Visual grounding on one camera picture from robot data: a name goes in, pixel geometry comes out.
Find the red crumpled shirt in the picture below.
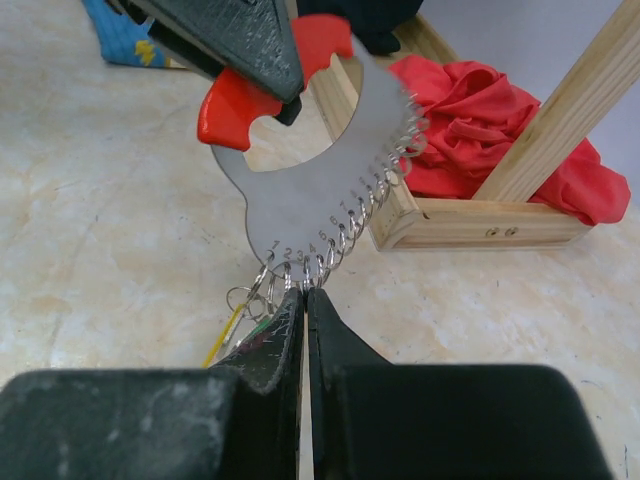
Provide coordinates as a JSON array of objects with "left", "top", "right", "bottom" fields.
[{"left": 389, "top": 55, "right": 631, "bottom": 226}]

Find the wooden clothes rack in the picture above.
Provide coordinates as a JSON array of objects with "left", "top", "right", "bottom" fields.
[{"left": 309, "top": 0, "right": 640, "bottom": 252}]

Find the yellow tagged key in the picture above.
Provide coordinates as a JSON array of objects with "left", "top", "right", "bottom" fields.
[{"left": 202, "top": 286, "right": 265, "bottom": 368}]

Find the blue pikachu shirt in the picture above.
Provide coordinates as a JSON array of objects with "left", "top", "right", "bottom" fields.
[{"left": 82, "top": 0, "right": 184, "bottom": 69}]

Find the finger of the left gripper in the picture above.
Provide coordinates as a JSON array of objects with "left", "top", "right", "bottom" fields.
[
  {"left": 106, "top": 0, "right": 304, "bottom": 104},
  {"left": 274, "top": 97, "right": 302, "bottom": 125}
]

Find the red handled metal key organizer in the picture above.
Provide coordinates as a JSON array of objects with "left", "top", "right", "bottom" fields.
[{"left": 197, "top": 14, "right": 426, "bottom": 289}]

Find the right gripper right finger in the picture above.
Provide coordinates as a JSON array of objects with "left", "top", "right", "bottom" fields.
[{"left": 307, "top": 289, "right": 612, "bottom": 479}]

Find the green tagged key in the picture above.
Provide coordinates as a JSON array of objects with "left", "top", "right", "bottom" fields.
[{"left": 234, "top": 302, "right": 276, "bottom": 348}]

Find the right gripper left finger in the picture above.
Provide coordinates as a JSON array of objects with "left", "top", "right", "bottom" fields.
[{"left": 1, "top": 289, "right": 304, "bottom": 479}]

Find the navy basketball jersey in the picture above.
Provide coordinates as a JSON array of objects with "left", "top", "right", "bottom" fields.
[{"left": 296, "top": 0, "right": 423, "bottom": 56}]

